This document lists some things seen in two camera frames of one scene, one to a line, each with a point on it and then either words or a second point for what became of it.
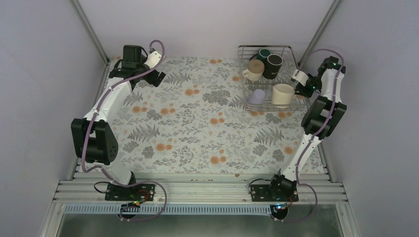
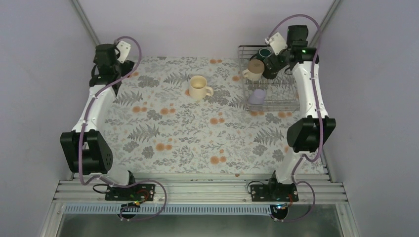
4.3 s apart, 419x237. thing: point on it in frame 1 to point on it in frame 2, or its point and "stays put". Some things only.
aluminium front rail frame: (84, 193) stays put
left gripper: (150, 79) to (129, 66)
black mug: (272, 65) stays put
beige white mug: (255, 68) stays put
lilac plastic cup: (258, 98) stays put
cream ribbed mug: (282, 95) to (198, 89)
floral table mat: (195, 122) stays put
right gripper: (304, 92) to (283, 65)
